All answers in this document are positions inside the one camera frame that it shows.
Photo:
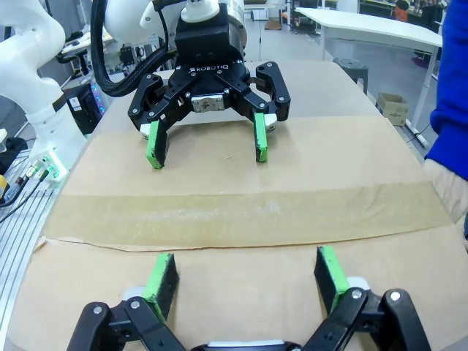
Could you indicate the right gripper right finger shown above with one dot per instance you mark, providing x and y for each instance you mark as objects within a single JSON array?
[{"x": 365, "y": 321}]

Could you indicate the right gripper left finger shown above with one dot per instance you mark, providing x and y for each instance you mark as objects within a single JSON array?
[{"x": 146, "y": 321}]

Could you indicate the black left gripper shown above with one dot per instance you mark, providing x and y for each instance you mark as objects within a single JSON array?
[{"x": 208, "y": 47}]

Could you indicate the large brown cardboard box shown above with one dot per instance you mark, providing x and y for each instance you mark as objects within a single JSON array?
[{"x": 237, "y": 278}]

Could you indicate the blue-sleeved left forearm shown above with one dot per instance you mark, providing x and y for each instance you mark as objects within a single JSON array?
[{"x": 453, "y": 91}]

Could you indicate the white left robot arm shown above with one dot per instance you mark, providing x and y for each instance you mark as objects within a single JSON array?
[{"x": 22, "y": 55}]

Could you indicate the black controller box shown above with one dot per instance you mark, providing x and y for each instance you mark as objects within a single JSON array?
[{"x": 86, "y": 109}]

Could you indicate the small printed cardboard box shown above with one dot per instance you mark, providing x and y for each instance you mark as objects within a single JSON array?
[{"x": 393, "y": 108}]

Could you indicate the person's left hand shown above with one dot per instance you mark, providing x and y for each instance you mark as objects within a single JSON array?
[{"x": 451, "y": 194}]

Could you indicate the brown packing tape strip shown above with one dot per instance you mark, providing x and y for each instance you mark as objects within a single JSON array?
[{"x": 237, "y": 215}]

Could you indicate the grey round stool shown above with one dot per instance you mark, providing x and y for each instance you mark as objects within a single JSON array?
[{"x": 351, "y": 67}]

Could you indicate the aluminium profile mounting plate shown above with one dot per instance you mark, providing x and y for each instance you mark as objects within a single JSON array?
[{"x": 22, "y": 248}]

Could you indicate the white table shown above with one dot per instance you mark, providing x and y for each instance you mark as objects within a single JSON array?
[{"x": 365, "y": 25}]

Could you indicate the black bag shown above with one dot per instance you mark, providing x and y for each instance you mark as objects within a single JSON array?
[{"x": 12, "y": 153}]

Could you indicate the bystander in orange top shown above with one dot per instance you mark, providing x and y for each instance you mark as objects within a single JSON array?
[{"x": 402, "y": 9}]

